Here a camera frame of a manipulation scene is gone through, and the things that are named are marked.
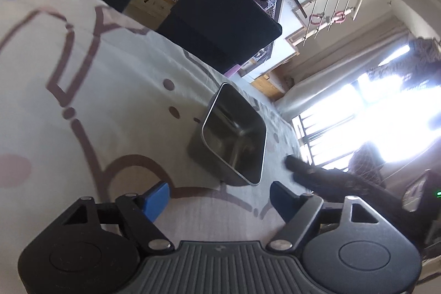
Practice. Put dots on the beige curtain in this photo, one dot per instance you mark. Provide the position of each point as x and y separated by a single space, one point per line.
311 90

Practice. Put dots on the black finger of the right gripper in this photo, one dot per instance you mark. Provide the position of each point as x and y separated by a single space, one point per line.
306 171

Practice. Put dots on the right dark chair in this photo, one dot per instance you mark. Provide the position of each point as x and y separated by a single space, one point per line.
221 33

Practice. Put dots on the pink cartoon tablecloth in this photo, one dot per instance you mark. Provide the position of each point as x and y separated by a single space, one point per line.
95 104

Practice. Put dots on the steel square tray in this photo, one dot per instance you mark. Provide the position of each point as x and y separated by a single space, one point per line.
229 143

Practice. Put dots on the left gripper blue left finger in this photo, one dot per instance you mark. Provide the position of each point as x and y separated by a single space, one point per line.
138 213

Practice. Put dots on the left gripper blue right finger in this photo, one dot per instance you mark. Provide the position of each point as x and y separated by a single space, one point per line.
300 214

